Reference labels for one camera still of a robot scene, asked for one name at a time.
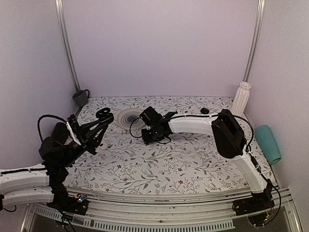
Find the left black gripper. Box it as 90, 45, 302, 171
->
59, 119, 107, 168

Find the black earbud charging case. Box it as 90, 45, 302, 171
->
96, 107, 114, 124

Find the white case near left arm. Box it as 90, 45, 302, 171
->
99, 143, 108, 150

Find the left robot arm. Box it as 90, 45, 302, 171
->
0, 118, 113, 216

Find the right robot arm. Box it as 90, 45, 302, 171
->
140, 107, 272, 211

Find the small black case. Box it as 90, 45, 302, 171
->
200, 107, 210, 115

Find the swirl patterned bowl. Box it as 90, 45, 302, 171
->
115, 108, 146, 131

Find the grey mug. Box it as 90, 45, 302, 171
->
72, 89, 90, 107

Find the floral tablecloth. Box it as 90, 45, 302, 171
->
49, 96, 275, 195

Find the white ribbed vase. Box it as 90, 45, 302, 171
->
230, 81, 252, 116

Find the teal cup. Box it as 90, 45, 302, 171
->
254, 125, 281, 165

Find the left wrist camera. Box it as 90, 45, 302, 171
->
66, 114, 82, 145

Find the left camera cable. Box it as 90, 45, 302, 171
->
37, 115, 70, 143

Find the camera cable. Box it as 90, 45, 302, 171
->
37, 115, 70, 143
129, 113, 282, 218

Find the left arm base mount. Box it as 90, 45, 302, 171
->
46, 193, 89, 216

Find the front aluminium rail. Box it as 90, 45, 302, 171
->
21, 188, 304, 232

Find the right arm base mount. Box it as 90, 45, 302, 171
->
232, 193, 275, 227

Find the left aluminium post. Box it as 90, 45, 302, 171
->
55, 0, 81, 91

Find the aluminium post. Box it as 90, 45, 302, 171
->
243, 0, 266, 82
55, 0, 81, 91

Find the right camera cable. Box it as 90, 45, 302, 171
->
129, 113, 282, 218

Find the right aluminium post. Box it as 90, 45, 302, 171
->
243, 0, 266, 82

